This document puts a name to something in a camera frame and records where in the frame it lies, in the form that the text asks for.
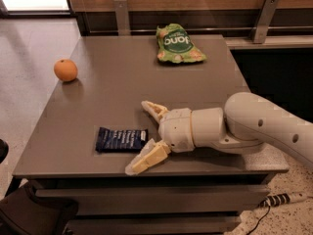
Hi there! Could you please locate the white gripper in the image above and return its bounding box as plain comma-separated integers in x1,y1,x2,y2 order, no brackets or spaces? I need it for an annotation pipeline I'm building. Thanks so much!
125,101,195,175

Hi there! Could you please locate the dark blue rxbar wrapper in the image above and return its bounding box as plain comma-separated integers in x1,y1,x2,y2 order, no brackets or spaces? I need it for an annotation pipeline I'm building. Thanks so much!
95,127,149,153

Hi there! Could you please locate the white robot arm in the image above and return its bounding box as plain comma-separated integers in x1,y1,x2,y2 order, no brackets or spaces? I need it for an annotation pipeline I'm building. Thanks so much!
125,92,313,175

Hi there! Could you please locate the upper grey drawer front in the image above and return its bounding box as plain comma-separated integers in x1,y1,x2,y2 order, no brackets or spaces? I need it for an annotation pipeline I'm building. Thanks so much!
36,185,269,215

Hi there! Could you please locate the grey drawer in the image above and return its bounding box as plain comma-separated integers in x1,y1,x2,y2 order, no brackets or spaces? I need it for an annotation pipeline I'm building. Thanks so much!
68,216,241,235
36,185,269,215

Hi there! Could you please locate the green snack bag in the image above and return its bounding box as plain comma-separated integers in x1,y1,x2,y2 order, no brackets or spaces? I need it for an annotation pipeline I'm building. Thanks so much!
156,23,206,64

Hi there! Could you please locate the lower grey drawer front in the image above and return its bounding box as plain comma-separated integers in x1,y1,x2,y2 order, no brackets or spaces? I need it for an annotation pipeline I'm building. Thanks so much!
68,216,241,235

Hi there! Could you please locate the orange fruit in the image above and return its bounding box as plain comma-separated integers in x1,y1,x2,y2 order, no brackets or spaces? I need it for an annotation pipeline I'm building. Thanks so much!
54,59,78,82

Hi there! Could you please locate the striped power strip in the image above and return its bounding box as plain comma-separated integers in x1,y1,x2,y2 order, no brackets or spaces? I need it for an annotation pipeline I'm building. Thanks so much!
258,191,309,209

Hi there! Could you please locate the black round object left edge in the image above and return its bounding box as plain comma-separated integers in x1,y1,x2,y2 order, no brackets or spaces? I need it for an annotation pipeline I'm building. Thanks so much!
0,139,9,164

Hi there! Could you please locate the dark chair seat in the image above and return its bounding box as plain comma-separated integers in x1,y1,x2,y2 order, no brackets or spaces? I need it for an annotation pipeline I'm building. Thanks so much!
0,183,78,235

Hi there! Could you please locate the left metal wall bracket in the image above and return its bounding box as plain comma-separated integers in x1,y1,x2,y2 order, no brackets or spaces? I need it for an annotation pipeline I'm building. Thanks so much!
113,0,131,36

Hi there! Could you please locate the metal wall bracket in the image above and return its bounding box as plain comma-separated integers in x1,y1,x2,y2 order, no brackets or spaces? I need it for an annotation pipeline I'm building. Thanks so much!
113,0,131,36
251,0,280,44

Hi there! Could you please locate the black cable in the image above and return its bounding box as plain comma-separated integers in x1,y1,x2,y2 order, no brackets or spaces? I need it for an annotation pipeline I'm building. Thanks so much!
245,205,272,235

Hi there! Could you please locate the right metal wall bracket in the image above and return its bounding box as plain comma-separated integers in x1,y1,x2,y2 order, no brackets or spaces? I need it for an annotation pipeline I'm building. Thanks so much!
251,0,280,44

